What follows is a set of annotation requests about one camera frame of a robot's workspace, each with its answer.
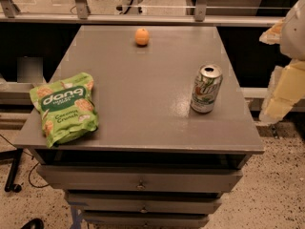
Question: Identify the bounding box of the black chair leg with caster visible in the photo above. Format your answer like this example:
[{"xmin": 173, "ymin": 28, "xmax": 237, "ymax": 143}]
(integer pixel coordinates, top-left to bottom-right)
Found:
[{"xmin": 0, "ymin": 149, "xmax": 23, "ymax": 193}]

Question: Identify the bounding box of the grey drawer cabinet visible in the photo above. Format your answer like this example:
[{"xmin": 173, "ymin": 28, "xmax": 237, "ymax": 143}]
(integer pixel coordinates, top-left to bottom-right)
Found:
[{"xmin": 15, "ymin": 26, "xmax": 263, "ymax": 228}]

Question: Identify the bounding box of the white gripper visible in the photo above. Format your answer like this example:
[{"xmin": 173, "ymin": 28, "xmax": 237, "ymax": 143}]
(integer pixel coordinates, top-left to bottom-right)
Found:
[{"xmin": 259, "ymin": 0, "xmax": 305, "ymax": 124}]

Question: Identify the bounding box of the green rice chip bag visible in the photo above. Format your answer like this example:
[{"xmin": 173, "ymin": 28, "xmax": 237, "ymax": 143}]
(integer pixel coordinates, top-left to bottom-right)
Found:
[{"xmin": 30, "ymin": 73, "xmax": 98, "ymax": 148}]

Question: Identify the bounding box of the orange fruit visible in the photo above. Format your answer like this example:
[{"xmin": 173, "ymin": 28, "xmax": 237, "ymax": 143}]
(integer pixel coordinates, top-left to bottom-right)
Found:
[{"xmin": 134, "ymin": 28, "xmax": 150, "ymax": 46}]

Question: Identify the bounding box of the metal window railing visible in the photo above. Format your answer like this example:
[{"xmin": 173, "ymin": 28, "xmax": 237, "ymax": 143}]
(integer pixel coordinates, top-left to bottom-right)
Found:
[{"xmin": 0, "ymin": 0, "xmax": 280, "ymax": 27}]

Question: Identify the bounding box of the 7up soda can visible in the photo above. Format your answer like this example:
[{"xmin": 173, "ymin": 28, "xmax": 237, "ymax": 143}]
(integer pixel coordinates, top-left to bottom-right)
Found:
[{"xmin": 191, "ymin": 64, "xmax": 223, "ymax": 114}]

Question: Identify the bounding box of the black shoe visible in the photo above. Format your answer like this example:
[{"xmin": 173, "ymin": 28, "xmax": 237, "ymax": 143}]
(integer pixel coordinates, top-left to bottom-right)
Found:
[{"xmin": 21, "ymin": 219, "xmax": 44, "ymax": 229}]

